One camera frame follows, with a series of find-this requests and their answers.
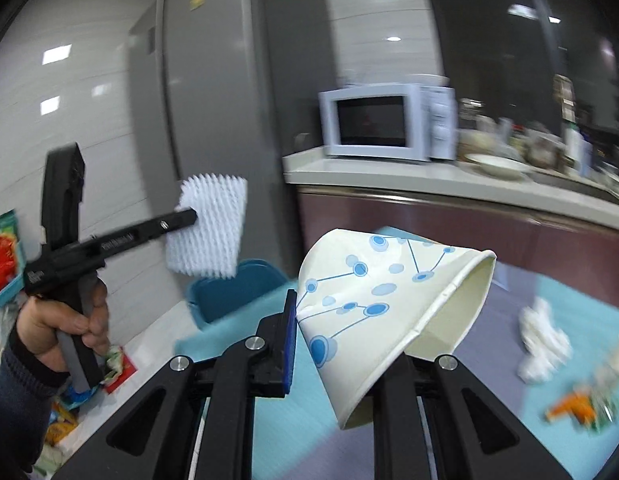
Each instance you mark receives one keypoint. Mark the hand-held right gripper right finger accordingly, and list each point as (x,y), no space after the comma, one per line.
(394,415)

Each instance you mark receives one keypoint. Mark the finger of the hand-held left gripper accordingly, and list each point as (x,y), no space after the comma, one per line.
(149,230)

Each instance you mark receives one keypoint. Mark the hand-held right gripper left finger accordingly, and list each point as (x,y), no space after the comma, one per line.
(291,345)

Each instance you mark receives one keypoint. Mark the white foam fruit net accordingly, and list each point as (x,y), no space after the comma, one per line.
(214,240)

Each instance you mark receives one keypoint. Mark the blue plastic bin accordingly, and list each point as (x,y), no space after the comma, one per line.
(232,296)

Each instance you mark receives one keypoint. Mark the white blue-dotted paper cup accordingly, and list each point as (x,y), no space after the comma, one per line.
(369,280)

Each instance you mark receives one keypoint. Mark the large white tissue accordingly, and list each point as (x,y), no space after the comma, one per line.
(542,345)

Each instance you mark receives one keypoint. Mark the green orange snack wrapper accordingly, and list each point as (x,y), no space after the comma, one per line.
(582,405)

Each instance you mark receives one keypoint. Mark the person's left forearm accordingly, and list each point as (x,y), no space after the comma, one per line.
(14,410)

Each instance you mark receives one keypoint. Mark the person's left hand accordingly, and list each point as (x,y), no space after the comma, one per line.
(39,325)

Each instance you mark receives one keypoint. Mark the teal grey printed tablecloth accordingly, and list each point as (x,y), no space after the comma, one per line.
(489,410)

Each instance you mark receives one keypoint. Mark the red floral packet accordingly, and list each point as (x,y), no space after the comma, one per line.
(118,367)

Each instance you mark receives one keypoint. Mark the pink base cabinets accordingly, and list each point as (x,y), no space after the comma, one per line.
(389,215)

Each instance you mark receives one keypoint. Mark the grey refrigerator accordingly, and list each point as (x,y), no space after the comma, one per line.
(229,85)

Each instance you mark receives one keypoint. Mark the white kitchen counter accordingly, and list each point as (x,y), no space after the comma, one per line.
(389,175)

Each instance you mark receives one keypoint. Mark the white microwave oven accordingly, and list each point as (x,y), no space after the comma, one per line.
(389,152)

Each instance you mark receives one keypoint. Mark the yellow snack packet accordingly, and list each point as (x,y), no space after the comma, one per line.
(59,430)

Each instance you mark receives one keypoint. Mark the white shallow plate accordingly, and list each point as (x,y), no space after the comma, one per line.
(497,166)

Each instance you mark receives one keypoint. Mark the white soap bottle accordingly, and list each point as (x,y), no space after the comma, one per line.
(572,150)

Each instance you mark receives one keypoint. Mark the dark kitchen window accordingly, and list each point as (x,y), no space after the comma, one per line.
(489,50)

